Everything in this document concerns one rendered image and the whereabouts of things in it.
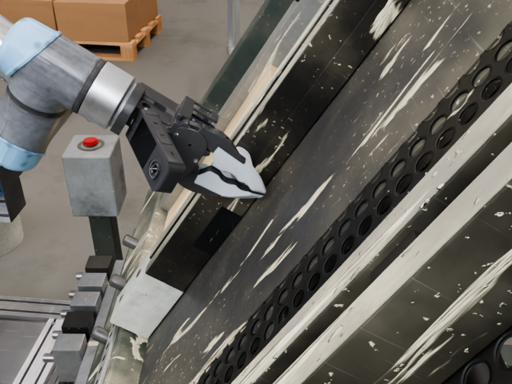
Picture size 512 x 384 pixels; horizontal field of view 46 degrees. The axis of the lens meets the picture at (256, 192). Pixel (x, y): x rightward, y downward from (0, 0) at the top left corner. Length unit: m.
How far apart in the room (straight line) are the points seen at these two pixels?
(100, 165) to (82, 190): 0.09
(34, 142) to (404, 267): 0.58
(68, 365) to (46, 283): 1.39
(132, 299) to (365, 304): 0.69
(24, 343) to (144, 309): 1.12
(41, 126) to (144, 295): 0.33
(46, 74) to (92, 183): 0.82
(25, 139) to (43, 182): 2.53
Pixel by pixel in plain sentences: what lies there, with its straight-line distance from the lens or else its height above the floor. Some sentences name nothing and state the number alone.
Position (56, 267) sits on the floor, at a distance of 2.70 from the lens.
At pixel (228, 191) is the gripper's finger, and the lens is 0.78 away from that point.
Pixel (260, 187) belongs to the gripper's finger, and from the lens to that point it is 0.78.
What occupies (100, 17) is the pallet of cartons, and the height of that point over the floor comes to 0.34.
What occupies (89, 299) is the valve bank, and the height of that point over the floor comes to 0.76.
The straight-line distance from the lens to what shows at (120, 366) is 1.00.
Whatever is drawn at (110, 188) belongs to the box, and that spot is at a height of 0.84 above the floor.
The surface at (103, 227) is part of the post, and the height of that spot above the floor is 0.70.
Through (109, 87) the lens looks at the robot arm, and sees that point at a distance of 0.74.
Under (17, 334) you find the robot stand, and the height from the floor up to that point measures 0.21.
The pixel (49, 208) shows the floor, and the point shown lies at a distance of 3.11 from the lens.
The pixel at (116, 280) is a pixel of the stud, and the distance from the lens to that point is 1.19.
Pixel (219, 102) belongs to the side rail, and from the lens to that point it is 1.46.
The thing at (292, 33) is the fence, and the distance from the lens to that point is 1.14.
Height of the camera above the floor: 1.63
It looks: 32 degrees down
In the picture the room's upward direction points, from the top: straight up
